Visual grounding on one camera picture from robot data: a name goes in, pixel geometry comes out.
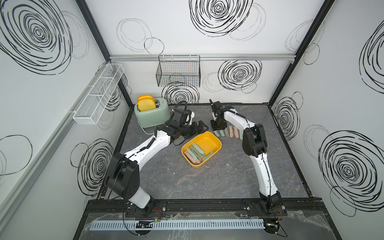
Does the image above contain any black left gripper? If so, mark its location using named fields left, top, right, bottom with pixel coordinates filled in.
left=178, top=120, right=208, bottom=139

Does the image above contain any pink handled fruit knife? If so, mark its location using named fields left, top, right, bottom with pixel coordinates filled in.
left=229, top=126, right=234, bottom=138

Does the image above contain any brown fruit knife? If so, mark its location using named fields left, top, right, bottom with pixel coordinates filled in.
left=234, top=127, right=240, bottom=139

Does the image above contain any light green fruit knife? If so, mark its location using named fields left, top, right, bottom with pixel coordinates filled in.
left=192, top=144, right=205, bottom=156

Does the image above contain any yellow storage box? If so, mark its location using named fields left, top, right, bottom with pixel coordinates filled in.
left=182, top=131, right=222, bottom=168

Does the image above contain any green handled fruit knife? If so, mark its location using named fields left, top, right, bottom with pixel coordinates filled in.
left=190, top=146, right=202, bottom=160

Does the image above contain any mint knife crosswise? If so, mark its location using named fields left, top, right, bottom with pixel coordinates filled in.
left=202, top=152, right=215, bottom=163

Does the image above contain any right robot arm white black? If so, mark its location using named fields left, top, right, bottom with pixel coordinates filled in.
left=210, top=101, right=282, bottom=215

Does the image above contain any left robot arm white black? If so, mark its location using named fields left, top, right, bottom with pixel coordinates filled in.
left=103, top=101, right=209, bottom=210

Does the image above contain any mint green toaster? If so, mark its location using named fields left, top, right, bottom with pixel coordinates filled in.
left=135, top=98, right=171, bottom=128

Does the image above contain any yellow toast slice front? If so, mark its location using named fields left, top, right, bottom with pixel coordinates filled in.
left=138, top=98, right=156, bottom=112

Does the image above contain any yellow toast slice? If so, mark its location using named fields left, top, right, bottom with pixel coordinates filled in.
left=137, top=95, right=154, bottom=102
left=138, top=98, right=156, bottom=112

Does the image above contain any yellow toast slice rear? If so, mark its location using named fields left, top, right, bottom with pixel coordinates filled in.
left=137, top=95, right=154, bottom=102

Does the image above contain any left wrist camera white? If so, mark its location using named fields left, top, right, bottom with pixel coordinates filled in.
left=186, top=110, right=195, bottom=125

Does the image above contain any white toaster power cable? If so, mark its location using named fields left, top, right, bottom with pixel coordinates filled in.
left=140, top=124, right=157, bottom=136

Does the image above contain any black wire wall basket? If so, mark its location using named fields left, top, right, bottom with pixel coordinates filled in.
left=156, top=55, right=201, bottom=88

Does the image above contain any aluminium wall rail back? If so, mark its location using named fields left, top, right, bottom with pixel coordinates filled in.
left=110, top=54, right=296, bottom=62

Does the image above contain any aluminium wall rail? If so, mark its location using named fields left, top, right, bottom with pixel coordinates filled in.
left=1, top=61, right=110, bottom=231
left=110, top=54, right=296, bottom=62

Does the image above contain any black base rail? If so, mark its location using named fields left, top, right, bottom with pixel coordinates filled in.
left=83, top=198, right=326, bottom=218

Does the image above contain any white mesh wall shelf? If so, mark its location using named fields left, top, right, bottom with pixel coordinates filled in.
left=73, top=63, right=124, bottom=125

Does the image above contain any white slotted cable duct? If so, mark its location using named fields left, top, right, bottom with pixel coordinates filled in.
left=89, top=219, right=266, bottom=231

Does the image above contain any black corner frame post right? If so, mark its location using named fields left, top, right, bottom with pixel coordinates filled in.
left=269, top=0, right=335, bottom=107

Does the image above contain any black corner frame post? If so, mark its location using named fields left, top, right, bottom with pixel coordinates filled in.
left=76, top=0, right=134, bottom=109
left=269, top=0, right=335, bottom=107

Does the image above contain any black corner frame post left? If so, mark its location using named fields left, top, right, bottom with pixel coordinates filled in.
left=76, top=0, right=134, bottom=109

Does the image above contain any aluminium wall rail left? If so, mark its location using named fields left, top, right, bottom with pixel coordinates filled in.
left=1, top=61, right=110, bottom=231

